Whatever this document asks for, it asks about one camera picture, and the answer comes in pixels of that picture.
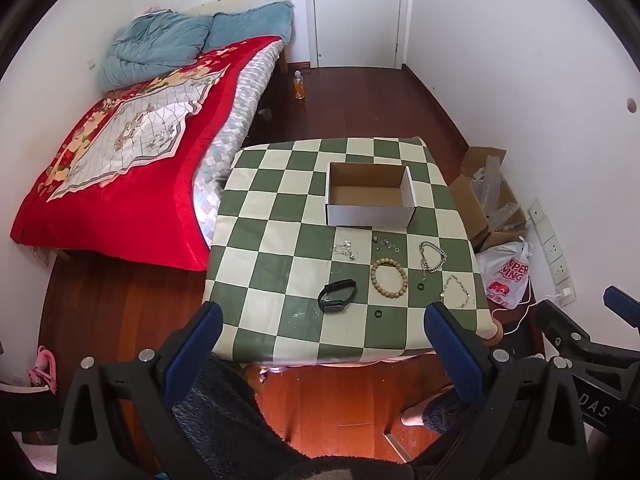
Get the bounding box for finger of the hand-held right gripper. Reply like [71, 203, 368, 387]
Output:
[536, 299, 593, 361]
[602, 286, 640, 333]

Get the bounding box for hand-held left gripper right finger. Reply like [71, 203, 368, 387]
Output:
[412, 301, 590, 480]

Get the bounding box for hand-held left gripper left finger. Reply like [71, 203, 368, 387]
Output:
[57, 301, 224, 480]

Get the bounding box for silver charm bracelet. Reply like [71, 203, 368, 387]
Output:
[441, 274, 476, 309]

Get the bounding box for wooden bead bracelet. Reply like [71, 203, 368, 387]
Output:
[370, 258, 409, 302]

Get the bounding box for silver chain bracelet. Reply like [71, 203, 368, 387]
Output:
[419, 241, 447, 281]

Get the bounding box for black smart band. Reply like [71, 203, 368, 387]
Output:
[318, 278, 358, 314]

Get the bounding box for thin silver necklace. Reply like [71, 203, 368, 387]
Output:
[331, 241, 361, 262]

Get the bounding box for white cardboard box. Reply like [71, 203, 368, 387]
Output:
[325, 161, 417, 227]

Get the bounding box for person's bare foot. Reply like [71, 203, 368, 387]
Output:
[400, 400, 436, 428]

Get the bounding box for white power strip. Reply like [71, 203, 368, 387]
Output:
[527, 199, 577, 307]

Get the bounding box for white plastic bag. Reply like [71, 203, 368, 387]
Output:
[474, 241, 533, 311]

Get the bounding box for person's dark fuzzy pants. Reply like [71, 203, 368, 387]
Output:
[172, 355, 481, 480]

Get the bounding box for brown cardboard box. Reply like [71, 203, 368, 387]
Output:
[447, 146, 531, 253]

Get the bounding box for green checkered tablecloth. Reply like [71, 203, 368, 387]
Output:
[202, 137, 493, 366]

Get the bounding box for clear bubble wrap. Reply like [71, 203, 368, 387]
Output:
[470, 155, 528, 233]

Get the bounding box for pink slippers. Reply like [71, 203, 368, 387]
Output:
[27, 345, 58, 391]

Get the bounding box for bed with red blanket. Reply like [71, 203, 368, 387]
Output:
[10, 35, 286, 272]

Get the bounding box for grey patterned mattress sheet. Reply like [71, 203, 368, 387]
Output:
[192, 40, 286, 248]

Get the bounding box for blue quilt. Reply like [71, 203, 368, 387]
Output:
[97, 2, 296, 92]

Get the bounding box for cream headboard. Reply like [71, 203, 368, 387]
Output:
[182, 0, 292, 17]

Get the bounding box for white door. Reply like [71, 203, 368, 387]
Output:
[310, 0, 406, 68]

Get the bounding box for white charger cable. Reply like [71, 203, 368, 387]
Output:
[492, 287, 573, 333]

